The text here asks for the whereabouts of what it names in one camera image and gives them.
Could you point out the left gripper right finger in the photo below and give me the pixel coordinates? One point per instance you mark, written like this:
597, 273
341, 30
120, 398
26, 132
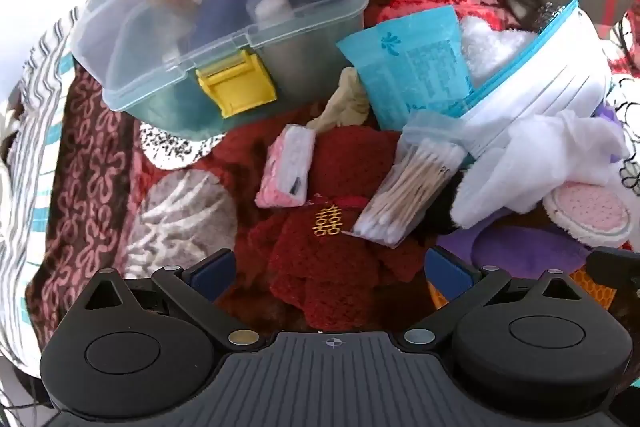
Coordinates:
466, 289

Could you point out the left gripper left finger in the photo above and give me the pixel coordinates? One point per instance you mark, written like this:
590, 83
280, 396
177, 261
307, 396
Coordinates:
194, 290

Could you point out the white fluffy cloth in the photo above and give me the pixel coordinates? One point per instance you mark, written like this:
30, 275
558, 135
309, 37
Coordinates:
542, 153

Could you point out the purple cloth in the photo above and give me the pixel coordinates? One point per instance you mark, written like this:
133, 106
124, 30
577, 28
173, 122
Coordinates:
522, 252

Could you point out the red embroidered towel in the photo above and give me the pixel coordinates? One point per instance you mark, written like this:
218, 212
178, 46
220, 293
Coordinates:
298, 268

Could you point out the red patterned plush blanket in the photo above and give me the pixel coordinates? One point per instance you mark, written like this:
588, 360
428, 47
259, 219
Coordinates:
130, 197

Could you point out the pink white cotton pad pack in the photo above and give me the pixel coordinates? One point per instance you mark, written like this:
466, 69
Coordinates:
285, 177

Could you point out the cotton swab bag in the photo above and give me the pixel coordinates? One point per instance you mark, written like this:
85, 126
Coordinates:
429, 153

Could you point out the pink round powder puff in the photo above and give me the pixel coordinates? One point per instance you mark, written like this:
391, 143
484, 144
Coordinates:
591, 214

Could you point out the yellow box latch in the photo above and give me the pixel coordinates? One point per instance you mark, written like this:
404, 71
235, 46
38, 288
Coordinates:
237, 83

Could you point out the beige crumpled cloth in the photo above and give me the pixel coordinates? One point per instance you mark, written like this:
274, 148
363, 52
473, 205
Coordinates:
348, 106

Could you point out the striped grey white fabric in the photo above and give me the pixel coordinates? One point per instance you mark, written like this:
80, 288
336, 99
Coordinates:
28, 175

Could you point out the white towel in pouch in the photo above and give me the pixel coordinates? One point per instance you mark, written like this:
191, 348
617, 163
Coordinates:
487, 51

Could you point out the clear plastic storage box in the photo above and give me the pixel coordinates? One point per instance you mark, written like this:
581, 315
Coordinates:
144, 54

